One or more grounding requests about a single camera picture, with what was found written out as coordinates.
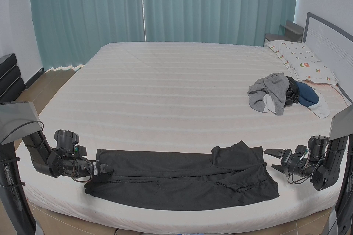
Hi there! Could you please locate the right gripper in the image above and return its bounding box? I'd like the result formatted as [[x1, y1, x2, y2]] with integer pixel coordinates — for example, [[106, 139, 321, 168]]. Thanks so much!
[[264, 148, 307, 178]]

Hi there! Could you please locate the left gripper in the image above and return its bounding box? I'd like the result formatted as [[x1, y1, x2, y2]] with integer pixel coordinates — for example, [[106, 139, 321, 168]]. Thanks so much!
[[80, 158, 113, 179]]

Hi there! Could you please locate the black T-shirt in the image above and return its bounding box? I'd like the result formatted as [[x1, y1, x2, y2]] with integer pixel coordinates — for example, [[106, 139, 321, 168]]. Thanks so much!
[[83, 140, 281, 211]]

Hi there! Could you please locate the pile of clothes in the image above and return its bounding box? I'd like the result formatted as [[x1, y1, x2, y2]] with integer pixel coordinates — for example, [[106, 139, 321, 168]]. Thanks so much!
[[247, 73, 331, 119]]

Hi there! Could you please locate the bed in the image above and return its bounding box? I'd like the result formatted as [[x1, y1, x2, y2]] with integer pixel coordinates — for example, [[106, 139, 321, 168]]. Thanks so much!
[[10, 11, 353, 230]]

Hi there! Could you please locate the white printed pillow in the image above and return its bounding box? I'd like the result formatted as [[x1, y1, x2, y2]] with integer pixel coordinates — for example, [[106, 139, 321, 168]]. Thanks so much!
[[264, 40, 340, 83]]

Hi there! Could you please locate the black chest of drawers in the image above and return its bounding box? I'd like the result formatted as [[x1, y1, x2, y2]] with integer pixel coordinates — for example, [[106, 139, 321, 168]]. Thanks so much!
[[0, 53, 27, 102]]

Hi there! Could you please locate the grey bedside table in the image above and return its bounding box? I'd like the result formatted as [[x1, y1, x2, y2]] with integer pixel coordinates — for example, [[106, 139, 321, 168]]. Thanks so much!
[[264, 20, 304, 42]]

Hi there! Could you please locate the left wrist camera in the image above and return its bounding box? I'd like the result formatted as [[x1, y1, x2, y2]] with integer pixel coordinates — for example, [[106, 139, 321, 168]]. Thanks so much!
[[74, 146, 88, 158]]

